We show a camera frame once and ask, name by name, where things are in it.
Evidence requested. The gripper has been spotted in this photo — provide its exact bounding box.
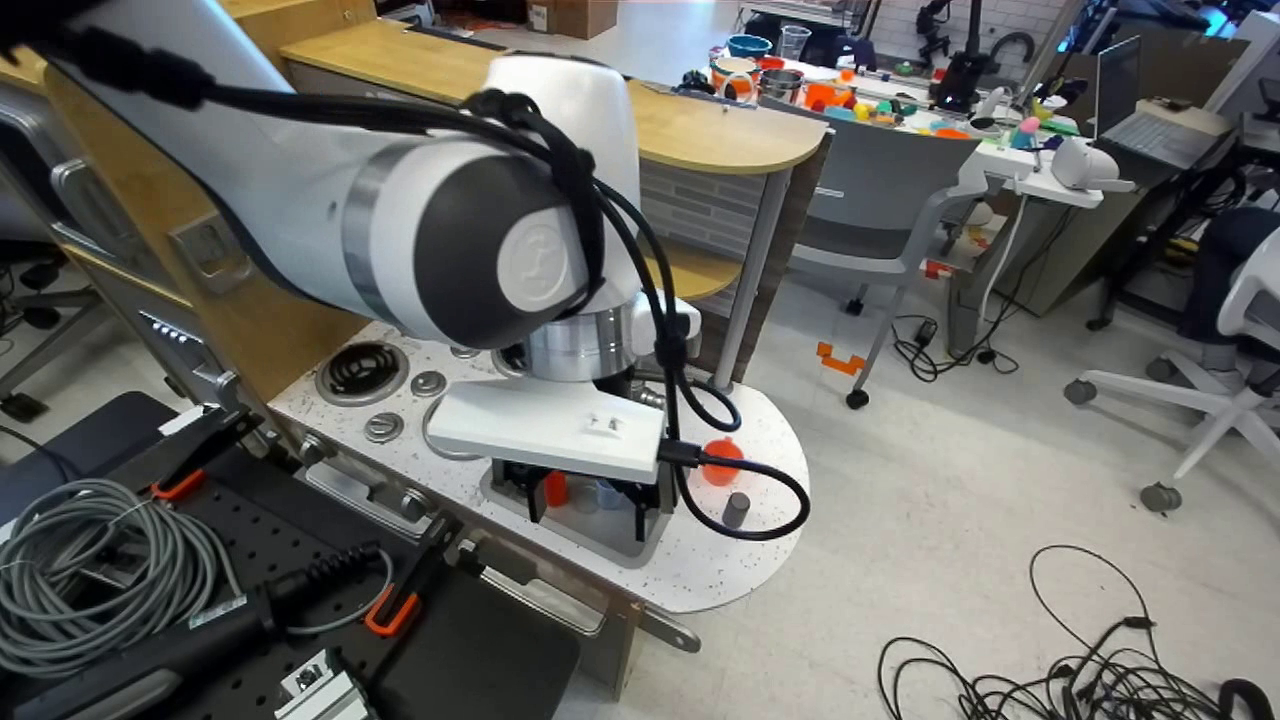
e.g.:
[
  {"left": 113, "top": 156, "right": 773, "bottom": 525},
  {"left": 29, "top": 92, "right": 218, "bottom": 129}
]
[{"left": 496, "top": 367, "right": 674, "bottom": 544}]

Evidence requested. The blue cup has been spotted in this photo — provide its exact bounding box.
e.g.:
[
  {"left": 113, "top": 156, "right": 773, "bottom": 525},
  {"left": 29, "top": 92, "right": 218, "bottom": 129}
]
[{"left": 571, "top": 477, "right": 627, "bottom": 514}]

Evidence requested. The toy kitchen sink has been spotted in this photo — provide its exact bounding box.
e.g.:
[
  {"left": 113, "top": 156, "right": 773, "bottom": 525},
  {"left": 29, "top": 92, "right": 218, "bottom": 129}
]
[{"left": 480, "top": 466, "right": 673, "bottom": 571}]

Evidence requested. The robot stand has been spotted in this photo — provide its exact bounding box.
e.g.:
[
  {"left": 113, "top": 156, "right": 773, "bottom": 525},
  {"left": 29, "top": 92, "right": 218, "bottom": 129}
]
[{"left": 0, "top": 390, "right": 583, "bottom": 720}]

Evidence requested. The black and orange clamp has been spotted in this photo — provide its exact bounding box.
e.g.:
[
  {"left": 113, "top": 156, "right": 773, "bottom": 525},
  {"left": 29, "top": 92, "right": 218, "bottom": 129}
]
[
  {"left": 362, "top": 513, "right": 463, "bottom": 639},
  {"left": 148, "top": 404, "right": 267, "bottom": 503}
]

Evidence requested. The toy kitchen burner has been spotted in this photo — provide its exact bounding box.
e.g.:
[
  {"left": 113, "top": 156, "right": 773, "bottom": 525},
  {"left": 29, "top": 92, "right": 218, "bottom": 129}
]
[{"left": 315, "top": 340, "right": 410, "bottom": 407}]

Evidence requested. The silver metal block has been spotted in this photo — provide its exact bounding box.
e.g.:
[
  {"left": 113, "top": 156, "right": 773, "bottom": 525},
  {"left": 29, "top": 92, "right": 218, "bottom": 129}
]
[{"left": 274, "top": 648, "right": 379, "bottom": 720}]

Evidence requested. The toy kitchen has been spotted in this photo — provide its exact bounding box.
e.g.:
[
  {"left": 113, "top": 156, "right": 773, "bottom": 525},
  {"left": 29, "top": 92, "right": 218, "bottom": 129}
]
[{"left": 0, "top": 0, "right": 833, "bottom": 701}]

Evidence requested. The grey chair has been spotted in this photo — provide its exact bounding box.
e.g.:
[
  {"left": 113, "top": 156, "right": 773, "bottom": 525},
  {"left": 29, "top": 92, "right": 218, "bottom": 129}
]
[{"left": 788, "top": 108, "right": 988, "bottom": 411}]

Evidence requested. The heap of colourful toys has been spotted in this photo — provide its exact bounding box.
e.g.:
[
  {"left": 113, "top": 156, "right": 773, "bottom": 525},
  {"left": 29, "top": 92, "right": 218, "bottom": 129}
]
[{"left": 678, "top": 24, "right": 1083, "bottom": 151}]

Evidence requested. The cardboard box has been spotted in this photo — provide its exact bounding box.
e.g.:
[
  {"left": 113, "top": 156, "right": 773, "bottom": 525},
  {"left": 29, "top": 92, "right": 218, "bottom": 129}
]
[{"left": 526, "top": 0, "right": 620, "bottom": 42}]

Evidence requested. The white table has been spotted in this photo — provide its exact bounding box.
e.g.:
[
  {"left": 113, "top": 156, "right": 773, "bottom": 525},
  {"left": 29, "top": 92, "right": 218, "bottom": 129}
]
[{"left": 680, "top": 40, "right": 1141, "bottom": 356}]

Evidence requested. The white headset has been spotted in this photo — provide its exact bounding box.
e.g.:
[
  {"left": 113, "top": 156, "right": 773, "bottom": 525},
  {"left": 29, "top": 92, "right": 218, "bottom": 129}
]
[{"left": 1049, "top": 135, "right": 1138, "bottom": 193}]

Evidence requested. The white office chair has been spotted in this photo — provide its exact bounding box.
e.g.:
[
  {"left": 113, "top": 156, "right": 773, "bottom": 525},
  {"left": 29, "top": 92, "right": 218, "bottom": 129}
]
[{"left": 1062, "top": 228, "right": 1280, "bottom": 515}]

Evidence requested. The laptop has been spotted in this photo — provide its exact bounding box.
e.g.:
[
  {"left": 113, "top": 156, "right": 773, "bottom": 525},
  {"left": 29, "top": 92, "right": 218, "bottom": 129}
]
[{"left": 1093, "top": 35, "right": 1235, "bottom": 172}]

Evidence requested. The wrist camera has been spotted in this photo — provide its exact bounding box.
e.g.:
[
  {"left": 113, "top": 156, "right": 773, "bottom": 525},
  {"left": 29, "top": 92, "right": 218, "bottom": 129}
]
[{"left": 426, "top": 379, "right": 668, "bottom": 485}]

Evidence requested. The silver oven door handle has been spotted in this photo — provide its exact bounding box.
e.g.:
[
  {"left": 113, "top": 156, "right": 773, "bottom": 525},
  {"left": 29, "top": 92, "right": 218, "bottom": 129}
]
[{"left": 303, "top": 462, "right": 429, "bottom": 542}]

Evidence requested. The orange bracket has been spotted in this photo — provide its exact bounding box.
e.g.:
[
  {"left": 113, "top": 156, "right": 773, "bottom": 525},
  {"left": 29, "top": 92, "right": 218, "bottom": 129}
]
[{"left": 815, "top": 341, "right": 867, "bottom": 378}]

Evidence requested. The black power cable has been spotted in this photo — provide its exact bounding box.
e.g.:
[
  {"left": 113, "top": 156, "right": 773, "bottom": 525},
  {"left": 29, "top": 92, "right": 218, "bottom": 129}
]
[{"left": 889, "top": 205, "right": 1076, "bottom": 385}]

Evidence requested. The coil of grey cable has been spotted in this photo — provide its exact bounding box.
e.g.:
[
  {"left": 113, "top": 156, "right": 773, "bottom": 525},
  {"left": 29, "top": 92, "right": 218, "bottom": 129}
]
[{"left": 0, "top": 479, "right": 244, "bottom": 682}]

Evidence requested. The heap of black cables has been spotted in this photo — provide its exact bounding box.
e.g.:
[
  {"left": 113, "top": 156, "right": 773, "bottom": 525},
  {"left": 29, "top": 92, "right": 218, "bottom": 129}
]
[{"left": 877, "top": 544, "right": 1280, "bottom": 720}]

